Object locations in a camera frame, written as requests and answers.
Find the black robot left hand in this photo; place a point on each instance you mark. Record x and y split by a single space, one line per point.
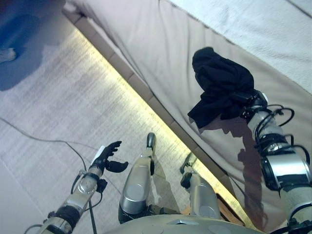
109 164

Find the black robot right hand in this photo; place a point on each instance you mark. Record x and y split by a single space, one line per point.
253 100

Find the black garment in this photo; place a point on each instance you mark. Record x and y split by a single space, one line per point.
219 83

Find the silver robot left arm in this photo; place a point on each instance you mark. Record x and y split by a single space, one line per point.
85 185

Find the silver robot left leg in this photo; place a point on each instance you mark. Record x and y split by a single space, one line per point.
135 187

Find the silver robot leg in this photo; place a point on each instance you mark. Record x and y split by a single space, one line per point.
202 195
135 187

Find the white textured duvet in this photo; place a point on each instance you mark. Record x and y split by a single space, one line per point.
256 29

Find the grey streaked area rug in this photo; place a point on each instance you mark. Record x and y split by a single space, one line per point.
48 109

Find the grey robot torso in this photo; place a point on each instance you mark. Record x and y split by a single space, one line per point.
182 225

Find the silver robot right leg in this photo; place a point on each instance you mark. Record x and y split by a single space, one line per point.
202 195

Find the beige bed frame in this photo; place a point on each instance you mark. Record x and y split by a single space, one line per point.
136 80

